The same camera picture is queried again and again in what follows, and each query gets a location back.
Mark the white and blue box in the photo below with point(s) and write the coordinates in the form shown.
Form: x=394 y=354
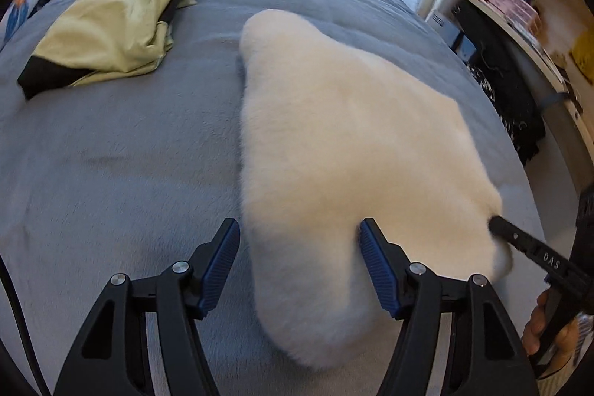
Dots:
x=452 y=34

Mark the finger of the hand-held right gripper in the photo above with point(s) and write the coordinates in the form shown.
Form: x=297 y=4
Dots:
x=533 y=248

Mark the folded blue floral blanket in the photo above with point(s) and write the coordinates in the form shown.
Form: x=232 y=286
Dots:
x=23 y=1

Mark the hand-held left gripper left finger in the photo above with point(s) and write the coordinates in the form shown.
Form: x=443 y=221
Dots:
x=220 y=266

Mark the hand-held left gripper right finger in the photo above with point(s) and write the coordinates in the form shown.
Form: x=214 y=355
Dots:
x=376 y=266

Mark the white fluffy cardigan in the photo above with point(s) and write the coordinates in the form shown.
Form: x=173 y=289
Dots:
x=348 y=145

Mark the person's right hand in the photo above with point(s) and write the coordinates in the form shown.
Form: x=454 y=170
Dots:
x=538 y=321

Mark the black patterned garment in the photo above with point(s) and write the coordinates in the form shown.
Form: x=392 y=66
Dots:
x=506 y=99

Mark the yellow-green shirt with black trim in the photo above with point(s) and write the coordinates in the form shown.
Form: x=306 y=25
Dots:
x=106 y=29

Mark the blue-grey bed blanket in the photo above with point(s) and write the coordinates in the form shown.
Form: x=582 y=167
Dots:
x=116 y=154

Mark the yellow packet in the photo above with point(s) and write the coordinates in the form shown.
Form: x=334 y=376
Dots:
x=584 y=52

